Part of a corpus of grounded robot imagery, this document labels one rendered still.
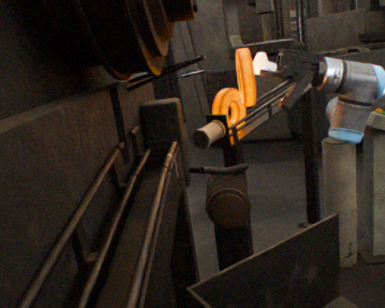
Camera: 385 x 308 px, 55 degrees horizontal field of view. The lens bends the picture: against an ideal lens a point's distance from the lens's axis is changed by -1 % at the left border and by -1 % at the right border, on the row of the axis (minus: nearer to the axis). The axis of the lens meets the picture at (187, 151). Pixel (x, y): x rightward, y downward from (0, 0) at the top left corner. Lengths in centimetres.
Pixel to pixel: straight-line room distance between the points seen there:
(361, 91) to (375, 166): 55
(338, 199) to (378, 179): 18
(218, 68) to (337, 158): 215
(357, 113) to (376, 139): 47
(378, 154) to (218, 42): 217
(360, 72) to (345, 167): 50
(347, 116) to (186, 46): 254
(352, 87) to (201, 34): 251
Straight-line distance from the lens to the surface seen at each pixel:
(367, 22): 457
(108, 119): 71
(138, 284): 44
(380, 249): 174
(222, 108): 115
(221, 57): 342
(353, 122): 109
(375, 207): 164
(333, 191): 152
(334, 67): 105
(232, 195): 105
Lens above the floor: 92
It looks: 15 degrees down
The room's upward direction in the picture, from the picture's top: 8 degrees counter-clockwise
